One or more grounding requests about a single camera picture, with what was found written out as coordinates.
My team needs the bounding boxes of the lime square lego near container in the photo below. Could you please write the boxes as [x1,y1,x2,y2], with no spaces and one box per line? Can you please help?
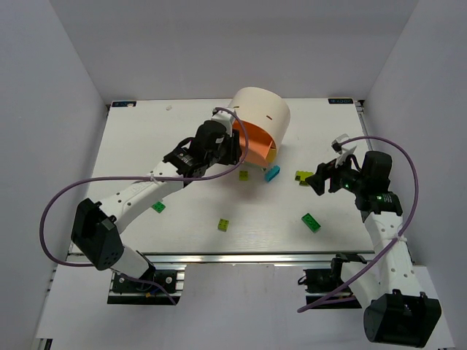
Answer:
[239,171,249,181]

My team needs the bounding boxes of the lime curved lego assembly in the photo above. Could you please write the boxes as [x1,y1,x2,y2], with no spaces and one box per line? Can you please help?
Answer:
[295,171,314,186]

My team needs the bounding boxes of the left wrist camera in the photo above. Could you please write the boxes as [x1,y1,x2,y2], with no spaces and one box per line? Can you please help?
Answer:
[211,107,236,136]

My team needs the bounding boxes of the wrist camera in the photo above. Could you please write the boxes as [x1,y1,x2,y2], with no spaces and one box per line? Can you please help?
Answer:
[211,107,236,136]
[331,133,357,168]

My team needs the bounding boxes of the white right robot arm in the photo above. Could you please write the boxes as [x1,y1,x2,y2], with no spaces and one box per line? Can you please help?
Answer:
[306,151,441,348]

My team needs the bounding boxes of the small green square lego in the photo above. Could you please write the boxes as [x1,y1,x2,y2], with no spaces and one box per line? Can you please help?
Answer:
[152,201,166,213]

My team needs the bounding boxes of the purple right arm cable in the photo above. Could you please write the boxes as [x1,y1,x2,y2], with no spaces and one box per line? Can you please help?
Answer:
[297,136,422,314]

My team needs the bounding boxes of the left blue corner label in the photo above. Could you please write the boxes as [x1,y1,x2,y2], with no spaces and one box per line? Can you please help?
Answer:
[111,101,136,108]

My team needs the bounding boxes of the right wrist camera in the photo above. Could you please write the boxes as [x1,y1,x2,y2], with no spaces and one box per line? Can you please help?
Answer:
[331,133,357,168]

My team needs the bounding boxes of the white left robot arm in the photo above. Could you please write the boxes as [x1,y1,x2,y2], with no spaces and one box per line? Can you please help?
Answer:
[72,120,242,281]

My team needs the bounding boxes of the dark green long lego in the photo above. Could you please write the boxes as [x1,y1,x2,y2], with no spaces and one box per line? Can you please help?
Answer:
[301,213,321,233]

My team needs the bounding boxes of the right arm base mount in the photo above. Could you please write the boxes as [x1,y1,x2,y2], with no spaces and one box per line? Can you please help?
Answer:
[298,253,367,309]

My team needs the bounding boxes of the right blue corner label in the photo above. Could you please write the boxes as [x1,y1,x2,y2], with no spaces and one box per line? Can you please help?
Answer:
[328,98,354,104]

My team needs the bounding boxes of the aluminium front rail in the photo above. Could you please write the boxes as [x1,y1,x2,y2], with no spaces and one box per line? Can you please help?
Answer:
[67,251,380,265]

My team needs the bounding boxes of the long teal lego brick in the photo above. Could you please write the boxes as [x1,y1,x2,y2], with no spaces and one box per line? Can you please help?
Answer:
[264,165,281,182]

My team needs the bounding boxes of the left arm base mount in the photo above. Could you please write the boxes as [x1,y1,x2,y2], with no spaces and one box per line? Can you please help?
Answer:
[107,264,185,306]

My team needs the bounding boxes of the blue corner label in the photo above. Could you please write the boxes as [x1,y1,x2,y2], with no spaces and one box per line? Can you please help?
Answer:
[328,98,354,104]
[111,101,136,108]

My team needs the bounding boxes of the yellow drawer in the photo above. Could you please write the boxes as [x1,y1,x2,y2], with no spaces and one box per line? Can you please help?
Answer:
[266,148,277,163]

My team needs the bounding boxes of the lime square lego front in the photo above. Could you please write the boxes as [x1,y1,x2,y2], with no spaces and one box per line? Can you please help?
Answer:
[217,219,230,232]

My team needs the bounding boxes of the cream cylindrical drawer container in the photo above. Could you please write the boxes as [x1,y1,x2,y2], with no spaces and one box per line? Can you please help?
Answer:
[228,87,290,150]

